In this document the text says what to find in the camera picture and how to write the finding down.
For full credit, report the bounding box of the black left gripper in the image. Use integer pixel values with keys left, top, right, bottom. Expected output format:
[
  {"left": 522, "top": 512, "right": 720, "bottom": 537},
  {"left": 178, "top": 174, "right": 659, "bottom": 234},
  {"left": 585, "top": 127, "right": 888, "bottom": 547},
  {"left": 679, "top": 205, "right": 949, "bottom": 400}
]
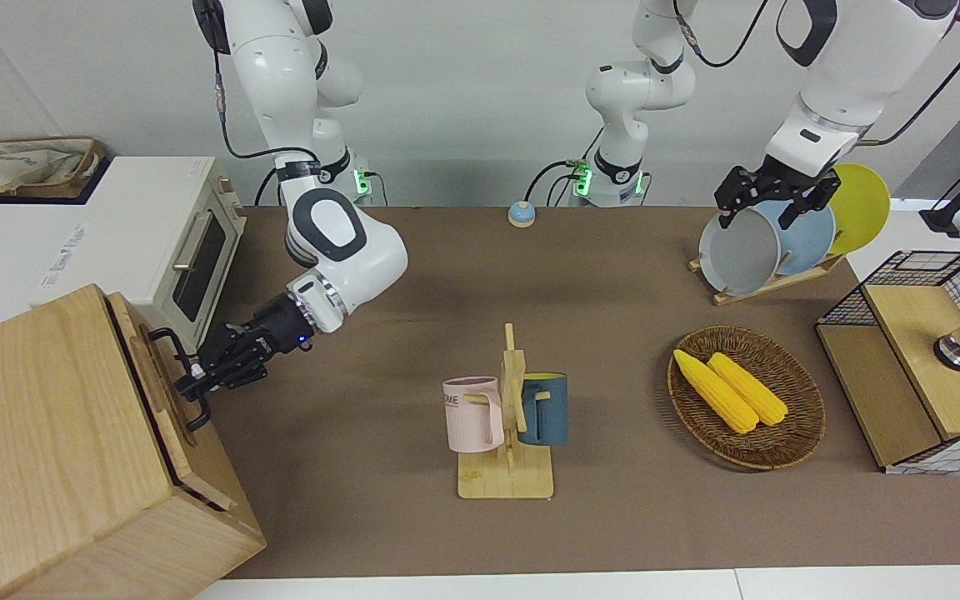
[{"left": 714, "top": 157, "right": 842, "bottom": 231}]

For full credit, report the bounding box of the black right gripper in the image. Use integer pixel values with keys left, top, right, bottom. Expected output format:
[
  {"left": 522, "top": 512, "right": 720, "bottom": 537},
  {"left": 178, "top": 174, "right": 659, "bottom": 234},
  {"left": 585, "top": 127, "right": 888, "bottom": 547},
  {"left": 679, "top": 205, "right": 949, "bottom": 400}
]
[{"left": 175, "top": 293, "right": 315, "bottom": 400}]

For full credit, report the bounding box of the wooden drawer with black handle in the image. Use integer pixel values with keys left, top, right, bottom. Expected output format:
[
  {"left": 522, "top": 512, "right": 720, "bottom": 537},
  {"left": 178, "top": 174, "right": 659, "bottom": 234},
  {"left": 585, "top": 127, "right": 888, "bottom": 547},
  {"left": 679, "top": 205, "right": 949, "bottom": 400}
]
[{"left": 105, "top": 292, "right": 237, "bottom": 512}]

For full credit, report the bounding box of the light blue plate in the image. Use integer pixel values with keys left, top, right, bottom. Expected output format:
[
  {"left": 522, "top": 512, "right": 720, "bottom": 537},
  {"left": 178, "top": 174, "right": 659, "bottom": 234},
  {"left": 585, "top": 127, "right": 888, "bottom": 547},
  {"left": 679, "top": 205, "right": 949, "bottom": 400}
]
[{"left": 759, "top": 200, "right": 837, "bottom": 277}]

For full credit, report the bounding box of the grey plate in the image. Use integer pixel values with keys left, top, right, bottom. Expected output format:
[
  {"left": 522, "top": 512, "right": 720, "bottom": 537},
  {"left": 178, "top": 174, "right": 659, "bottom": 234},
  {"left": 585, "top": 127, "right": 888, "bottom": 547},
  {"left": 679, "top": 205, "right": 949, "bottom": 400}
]
[{"left": 698, "top": 206, "right": 783, "bottom": 298}]

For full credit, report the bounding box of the yellow plate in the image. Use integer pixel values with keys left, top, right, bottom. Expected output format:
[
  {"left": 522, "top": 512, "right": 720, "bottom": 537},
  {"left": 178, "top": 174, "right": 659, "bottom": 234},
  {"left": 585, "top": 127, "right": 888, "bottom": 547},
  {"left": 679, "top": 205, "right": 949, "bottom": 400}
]
[{"left": 826, "top": 163, "right": 892, "bottom": 256}]

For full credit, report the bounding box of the wooden plate rack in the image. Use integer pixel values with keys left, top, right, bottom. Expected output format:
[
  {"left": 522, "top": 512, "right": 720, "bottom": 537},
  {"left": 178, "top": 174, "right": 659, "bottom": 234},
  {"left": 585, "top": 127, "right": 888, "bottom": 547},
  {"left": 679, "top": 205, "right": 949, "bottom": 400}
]
[{"left": 688, "top": 250, "right": 848, "bottom": 307}]

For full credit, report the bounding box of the white toaster oven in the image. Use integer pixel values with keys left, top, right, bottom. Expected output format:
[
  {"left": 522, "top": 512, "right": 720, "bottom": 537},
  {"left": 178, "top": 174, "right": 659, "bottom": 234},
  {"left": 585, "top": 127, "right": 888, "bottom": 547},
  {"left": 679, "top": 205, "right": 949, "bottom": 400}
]
[{"left": 30, "top": 156, "right": 248, "bottom": 357}]

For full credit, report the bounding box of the light wooden cabinet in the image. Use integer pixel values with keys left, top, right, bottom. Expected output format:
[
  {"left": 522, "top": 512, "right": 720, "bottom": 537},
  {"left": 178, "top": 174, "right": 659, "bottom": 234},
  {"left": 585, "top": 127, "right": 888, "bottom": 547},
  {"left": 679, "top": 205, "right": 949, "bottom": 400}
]
[{"left": 0, "top": 283, "right": 268, "bottom": 600}]

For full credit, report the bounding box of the yellow corn cob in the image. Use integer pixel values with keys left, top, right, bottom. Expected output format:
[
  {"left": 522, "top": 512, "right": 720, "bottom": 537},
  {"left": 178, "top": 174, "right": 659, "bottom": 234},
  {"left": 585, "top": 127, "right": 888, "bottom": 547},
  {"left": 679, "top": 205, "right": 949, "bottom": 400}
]
[
  {"left": 673, "top": 349, "right": 760, "bottom": 435},
  {"left": 707, "top": 352, "right": 788, "bottom": 427}
]

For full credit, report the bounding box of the round wicker basket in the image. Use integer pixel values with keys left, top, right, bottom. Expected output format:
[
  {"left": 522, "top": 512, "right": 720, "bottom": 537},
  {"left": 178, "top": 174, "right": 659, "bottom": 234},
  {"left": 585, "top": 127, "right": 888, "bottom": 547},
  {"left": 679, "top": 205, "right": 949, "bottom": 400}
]
[{"left": 667, "top": 326, "right": 827, "bottom": 471}]

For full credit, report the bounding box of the brown table mat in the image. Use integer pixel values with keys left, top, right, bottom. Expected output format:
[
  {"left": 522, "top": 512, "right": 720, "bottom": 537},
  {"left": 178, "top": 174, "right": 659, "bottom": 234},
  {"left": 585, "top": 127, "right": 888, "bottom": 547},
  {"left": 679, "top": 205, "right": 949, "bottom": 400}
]
[{"left": 192, "top": 206, "right": 960, "bottom": 580}]

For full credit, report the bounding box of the pink mug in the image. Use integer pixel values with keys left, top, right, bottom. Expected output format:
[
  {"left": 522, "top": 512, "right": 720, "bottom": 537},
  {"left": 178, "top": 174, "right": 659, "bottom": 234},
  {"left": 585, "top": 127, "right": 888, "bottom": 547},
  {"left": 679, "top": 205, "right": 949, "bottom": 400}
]
[{"left": 442, "top": 377, "right": 505, "bottom": 453}]

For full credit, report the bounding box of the beige cloth bag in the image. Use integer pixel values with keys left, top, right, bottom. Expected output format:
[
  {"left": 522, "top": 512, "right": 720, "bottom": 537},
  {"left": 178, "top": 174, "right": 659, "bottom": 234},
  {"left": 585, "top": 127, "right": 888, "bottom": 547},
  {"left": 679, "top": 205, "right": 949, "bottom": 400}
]
[{"left": 0, "top": 140, "right": 91, "bottom": 198}]

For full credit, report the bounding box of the wooden mug tree stand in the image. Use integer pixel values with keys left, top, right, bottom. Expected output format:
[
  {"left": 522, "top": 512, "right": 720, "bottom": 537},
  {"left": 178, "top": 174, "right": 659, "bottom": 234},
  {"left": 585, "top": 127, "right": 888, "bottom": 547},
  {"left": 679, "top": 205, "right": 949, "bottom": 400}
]
[{"left": 457, "top": 323, "right": 556, "bottom": 501}]

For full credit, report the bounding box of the blue mug yellow inside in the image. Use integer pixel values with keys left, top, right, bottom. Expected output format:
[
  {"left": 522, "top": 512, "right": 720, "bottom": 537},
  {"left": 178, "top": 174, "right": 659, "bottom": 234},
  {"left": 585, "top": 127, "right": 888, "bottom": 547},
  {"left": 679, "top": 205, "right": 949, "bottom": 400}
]
[{"left": 518, "top": 372, "right": 569, "bottom": 447}]

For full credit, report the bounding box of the black left arm elbow cable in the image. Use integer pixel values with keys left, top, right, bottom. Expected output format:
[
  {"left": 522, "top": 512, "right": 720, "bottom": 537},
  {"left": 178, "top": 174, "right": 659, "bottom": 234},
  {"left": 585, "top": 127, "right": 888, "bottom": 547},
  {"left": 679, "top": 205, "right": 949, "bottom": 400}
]
[{"left": 673, "top": 0, "right": 773, "bottom": 68}]

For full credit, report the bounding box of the black left arm wrist cable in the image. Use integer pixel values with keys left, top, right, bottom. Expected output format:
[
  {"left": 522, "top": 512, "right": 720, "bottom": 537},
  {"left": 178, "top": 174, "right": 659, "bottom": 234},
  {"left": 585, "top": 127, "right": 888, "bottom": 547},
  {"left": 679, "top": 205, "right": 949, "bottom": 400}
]
[{"left": 859, "top": 15, "right": 960, "bottom": 148}]

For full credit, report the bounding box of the wire grid wooden shelf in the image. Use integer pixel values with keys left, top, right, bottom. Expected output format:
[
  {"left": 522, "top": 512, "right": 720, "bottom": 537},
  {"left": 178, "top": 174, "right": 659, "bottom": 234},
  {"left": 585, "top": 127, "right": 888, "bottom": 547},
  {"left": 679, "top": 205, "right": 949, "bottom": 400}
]
[{"left": 815, "top": 250, "right": 960, "bottom": 476}]

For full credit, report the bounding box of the black left base cable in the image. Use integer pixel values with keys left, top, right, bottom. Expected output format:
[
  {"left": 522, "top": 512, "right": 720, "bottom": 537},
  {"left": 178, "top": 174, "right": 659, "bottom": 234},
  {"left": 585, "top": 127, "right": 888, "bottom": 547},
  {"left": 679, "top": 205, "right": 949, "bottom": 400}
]
[
  {"left": 524, "top": 158, "right": 574, "bottom": 207},
  {"left": 547, "top": 171, "right": 586, "bottom": 208}
]

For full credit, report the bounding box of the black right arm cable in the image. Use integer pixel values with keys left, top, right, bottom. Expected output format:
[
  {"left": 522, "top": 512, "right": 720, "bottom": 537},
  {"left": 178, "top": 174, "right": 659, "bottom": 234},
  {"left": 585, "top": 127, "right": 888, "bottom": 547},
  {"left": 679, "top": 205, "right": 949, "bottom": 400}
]
[{"left": 214, "top": 71, "right": 319, "bottom": 162}]

